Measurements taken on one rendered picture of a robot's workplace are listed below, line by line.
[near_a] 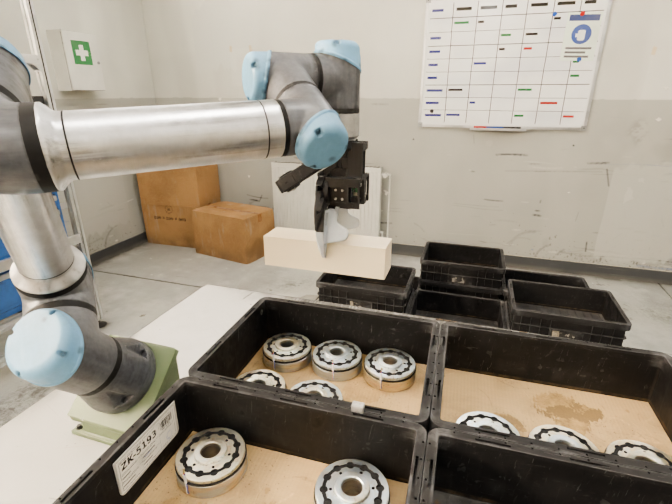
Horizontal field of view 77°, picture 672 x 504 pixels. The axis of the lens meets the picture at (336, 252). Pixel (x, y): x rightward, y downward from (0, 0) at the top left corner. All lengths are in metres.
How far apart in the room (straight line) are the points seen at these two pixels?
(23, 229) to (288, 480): 0.54
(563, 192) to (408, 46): 1.63
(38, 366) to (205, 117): 0.50
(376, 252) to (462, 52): 2.90
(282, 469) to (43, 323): 0.46
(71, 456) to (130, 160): 0.68
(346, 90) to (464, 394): 0.59
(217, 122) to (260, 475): 0.51
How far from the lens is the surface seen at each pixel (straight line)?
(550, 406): 0.91
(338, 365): 0.87
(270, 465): 0.73
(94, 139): 0.53
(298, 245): 0.80
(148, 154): 0.53
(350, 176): 0.74
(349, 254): 0.77
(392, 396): 0.84
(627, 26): 3.68
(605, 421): 0.92
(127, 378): 0.93
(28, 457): 1.09
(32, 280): 0.88
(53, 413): 1.18
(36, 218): 0.77
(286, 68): 0.66
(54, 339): 0.83
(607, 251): 3.89
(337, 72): 0.72
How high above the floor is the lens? 1.37
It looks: 21 degrees down
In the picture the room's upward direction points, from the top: straight up
